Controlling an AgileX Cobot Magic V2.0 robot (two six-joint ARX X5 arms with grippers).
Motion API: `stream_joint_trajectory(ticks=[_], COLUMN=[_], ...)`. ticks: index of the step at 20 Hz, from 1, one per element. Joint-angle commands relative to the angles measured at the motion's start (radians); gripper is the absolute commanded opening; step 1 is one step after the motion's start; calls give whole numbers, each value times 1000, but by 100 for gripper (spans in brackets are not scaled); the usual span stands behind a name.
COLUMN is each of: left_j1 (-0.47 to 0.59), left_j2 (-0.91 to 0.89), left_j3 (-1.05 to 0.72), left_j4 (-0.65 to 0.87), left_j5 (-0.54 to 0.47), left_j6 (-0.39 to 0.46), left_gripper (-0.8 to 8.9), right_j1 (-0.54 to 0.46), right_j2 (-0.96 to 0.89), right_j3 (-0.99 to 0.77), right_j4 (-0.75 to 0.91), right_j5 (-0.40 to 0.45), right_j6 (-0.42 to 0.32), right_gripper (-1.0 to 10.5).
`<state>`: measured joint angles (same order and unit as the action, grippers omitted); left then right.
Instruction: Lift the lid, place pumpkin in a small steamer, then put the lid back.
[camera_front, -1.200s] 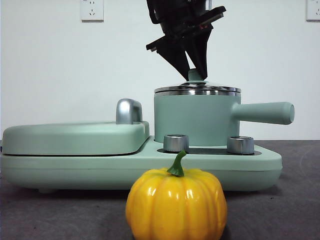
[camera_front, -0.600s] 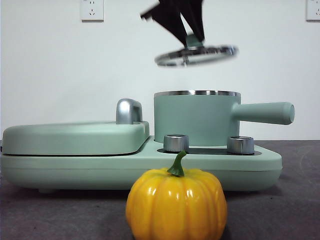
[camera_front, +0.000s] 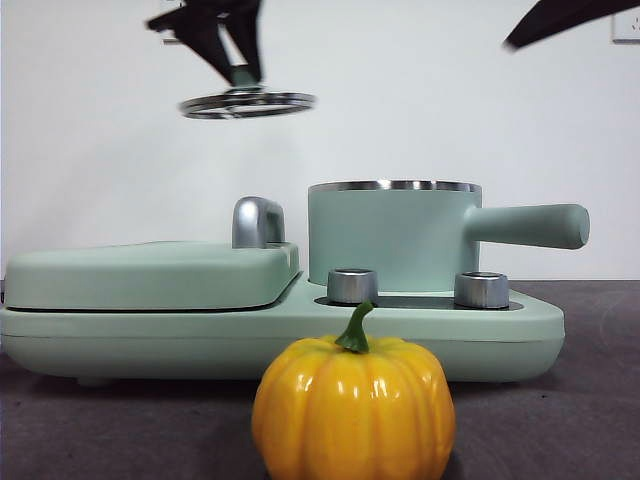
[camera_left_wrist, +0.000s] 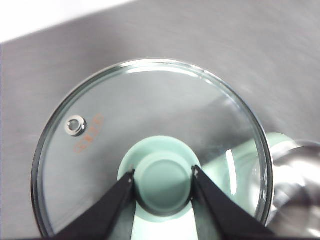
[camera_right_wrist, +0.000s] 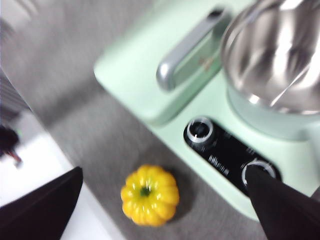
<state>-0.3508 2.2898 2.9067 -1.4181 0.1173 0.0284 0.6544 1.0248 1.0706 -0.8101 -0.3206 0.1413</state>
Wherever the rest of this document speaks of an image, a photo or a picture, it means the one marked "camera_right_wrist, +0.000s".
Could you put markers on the silver control knob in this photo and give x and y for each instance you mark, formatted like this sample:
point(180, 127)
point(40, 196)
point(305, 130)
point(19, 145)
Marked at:
point(262, 166)
point(200, 130)

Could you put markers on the mint green breakfast maker base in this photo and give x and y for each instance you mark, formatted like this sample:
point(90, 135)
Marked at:
point(172, 127)

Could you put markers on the yellow toy pumpkin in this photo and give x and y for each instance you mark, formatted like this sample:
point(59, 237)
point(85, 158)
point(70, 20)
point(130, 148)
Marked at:
point(150, 197)

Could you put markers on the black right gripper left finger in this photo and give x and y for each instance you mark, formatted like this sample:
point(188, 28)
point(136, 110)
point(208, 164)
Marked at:
point(37, 212)

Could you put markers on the mint green hinged griddle cover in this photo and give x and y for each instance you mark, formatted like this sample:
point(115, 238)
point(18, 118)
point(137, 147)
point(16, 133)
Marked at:
point(135, 65)

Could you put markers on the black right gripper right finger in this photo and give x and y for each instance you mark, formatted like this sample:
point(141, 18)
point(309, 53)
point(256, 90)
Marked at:
point(287, 212)

